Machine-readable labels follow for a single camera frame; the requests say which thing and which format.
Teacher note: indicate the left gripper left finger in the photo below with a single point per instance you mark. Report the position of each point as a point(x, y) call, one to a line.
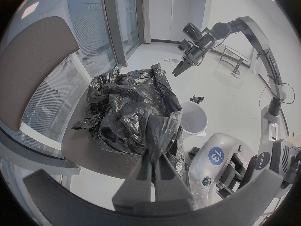
point(131, 192)

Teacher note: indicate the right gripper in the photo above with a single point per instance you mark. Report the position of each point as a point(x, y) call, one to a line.
point(196, 54)

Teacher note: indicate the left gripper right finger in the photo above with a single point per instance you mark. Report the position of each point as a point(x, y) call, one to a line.
point(174, 192)

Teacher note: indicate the black plastic bag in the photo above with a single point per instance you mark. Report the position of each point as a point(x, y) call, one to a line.
point(131, 107)

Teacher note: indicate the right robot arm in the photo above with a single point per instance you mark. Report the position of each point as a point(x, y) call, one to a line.
point(256, 32)

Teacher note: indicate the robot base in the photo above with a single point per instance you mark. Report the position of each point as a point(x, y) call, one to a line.
point(207, 147)

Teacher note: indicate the crumpled black plastic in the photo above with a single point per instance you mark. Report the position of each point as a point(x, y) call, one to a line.
point(197, 99)

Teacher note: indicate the white trash bin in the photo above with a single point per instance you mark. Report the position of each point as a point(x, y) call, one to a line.
point(195, 116)

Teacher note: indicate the white metal-legged table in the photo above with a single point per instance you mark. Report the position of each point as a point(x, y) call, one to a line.
point(235, 52)

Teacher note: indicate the white curtain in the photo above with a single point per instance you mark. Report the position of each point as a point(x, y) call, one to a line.
point(146, 15)

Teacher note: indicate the window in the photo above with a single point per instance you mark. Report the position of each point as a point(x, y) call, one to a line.
point(94, 20)

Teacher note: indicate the dark grey white-framed chair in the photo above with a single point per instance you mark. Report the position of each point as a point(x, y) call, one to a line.
point(35, 67)

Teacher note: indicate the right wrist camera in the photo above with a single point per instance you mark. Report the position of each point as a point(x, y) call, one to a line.
point(183, 45)

